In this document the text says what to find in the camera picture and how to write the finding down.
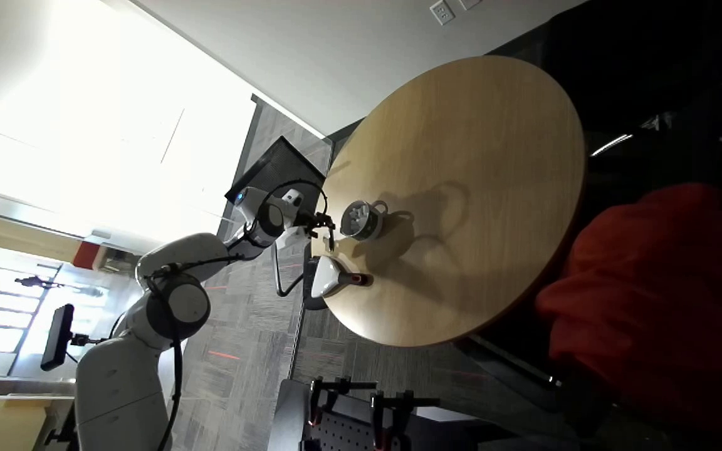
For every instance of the red wall box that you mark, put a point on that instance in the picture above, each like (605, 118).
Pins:
(86, 258)

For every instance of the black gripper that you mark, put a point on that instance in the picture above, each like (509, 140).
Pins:
(313, 221)

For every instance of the white wall outlet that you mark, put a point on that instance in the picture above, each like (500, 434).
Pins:
(441, 11)

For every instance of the red cloth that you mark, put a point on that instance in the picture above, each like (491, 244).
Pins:
(670, 310)

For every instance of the black flat square panel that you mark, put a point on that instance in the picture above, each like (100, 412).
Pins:
(282, 166)

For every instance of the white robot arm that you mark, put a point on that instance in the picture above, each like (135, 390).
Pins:
(119, 392)

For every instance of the grey round mug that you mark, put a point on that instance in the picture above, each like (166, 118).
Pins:
(362, 221)

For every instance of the black upholstered seat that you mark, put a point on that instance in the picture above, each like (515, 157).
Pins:
(678, 77)

